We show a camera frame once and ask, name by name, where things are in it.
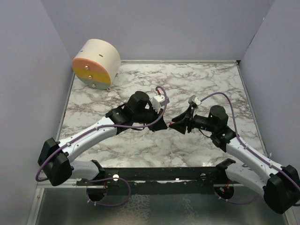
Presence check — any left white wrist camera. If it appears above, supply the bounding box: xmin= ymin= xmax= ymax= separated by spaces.
xmin=151 ymin=95 xmax=169 ymax=113

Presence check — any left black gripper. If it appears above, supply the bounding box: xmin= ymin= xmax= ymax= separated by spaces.
xmin=133 ymin=104 xmax=168 ymax=132

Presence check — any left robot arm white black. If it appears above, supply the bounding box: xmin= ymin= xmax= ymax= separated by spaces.
xmin=36 ymin=91 xmax=169 ymax=187

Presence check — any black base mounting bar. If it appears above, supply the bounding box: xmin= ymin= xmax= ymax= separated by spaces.
xmin=76 ymin=159 xmax=235 ymax=195

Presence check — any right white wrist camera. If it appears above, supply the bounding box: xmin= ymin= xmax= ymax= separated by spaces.
xmin=188 ymin=95 xmax=202 ymax=108

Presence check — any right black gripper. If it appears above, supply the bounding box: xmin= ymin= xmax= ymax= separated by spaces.
xmin=169 ymin=105 xmax=217 ymax=134

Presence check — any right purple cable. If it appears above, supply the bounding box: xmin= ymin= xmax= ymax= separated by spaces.
xmin=200 ymin=92 xmax=300 ymax=204

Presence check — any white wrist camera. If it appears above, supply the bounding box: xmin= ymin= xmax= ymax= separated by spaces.
xmin=151 ymin=95 xmax=169 ymax=113
xmin=188 ymin=95 xmax=202 ymax=108

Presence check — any cream cylinder tricolour face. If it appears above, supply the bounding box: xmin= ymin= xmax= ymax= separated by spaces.
xmin=71 ymin=39 xmax=121 ymax=90

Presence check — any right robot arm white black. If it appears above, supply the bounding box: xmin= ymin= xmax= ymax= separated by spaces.
xmin=169 ymin=105 xmax=300 ymax=214

